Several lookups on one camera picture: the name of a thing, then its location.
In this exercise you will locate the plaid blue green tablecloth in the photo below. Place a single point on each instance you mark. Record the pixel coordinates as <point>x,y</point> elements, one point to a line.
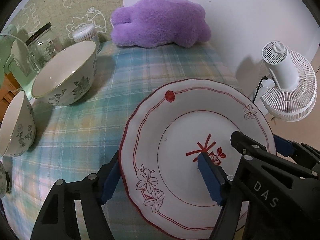
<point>76,140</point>

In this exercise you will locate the white floor fan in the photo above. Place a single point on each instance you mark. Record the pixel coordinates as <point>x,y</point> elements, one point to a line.
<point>291,89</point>

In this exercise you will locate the purple plush toy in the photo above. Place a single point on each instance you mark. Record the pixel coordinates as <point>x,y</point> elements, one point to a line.
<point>152,23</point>

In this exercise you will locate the wooden headboard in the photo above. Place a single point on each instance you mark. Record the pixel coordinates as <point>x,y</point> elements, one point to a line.
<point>8,91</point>

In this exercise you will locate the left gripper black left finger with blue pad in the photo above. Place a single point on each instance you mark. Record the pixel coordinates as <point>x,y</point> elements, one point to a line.
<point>57,218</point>

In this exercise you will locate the red pattern white plate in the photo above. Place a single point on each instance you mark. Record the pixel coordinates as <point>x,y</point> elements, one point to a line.
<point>161,144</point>

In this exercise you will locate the green desk fan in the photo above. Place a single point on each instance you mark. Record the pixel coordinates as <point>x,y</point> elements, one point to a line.
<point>11,60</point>

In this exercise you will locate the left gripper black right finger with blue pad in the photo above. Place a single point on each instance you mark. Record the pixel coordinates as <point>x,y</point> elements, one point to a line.
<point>225,191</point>

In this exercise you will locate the glass mug with handle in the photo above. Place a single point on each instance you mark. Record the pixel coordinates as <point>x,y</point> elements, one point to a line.
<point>35,55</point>

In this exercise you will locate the glass jar red lid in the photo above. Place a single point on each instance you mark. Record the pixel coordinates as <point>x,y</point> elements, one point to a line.
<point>46,33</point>

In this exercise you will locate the floral bowl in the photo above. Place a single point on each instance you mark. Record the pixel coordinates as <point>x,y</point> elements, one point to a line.
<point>18,127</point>
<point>68,76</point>

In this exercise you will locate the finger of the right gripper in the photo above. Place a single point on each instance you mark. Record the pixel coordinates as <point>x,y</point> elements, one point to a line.
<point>247,146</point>
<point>303,154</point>

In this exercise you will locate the white cotton swab container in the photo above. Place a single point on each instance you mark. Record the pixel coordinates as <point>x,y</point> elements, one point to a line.
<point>87,32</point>

